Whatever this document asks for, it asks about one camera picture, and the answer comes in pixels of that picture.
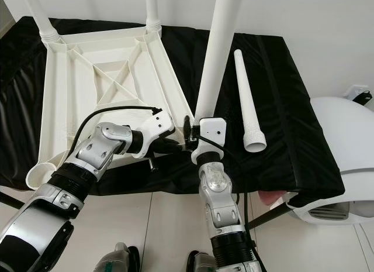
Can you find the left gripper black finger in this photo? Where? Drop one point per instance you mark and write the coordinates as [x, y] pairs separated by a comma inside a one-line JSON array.
[[172, 145]]

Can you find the white plastic children table top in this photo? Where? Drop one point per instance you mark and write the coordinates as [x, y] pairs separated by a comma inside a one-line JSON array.
[[111, 79]]

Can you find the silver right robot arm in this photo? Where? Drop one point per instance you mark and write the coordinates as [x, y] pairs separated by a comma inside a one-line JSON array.
[[222, 202]]

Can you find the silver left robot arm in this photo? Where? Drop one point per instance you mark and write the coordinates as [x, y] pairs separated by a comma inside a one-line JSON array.
[[105, 146]]

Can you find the black table cover cloth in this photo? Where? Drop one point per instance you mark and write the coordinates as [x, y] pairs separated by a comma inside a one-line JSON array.
[[304, 137]]

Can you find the grey robot left foot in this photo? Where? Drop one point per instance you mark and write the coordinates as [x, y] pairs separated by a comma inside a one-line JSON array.
[[115, 258]]

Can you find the white domed appliance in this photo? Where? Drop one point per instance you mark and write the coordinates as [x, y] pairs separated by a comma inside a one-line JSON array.
[[345, 143]]

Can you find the black power plug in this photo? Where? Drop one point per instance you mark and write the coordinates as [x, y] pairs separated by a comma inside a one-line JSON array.
[[363, 99]]

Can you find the white wall socket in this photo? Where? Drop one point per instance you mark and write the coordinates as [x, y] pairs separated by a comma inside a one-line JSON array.
[[355, 90]]

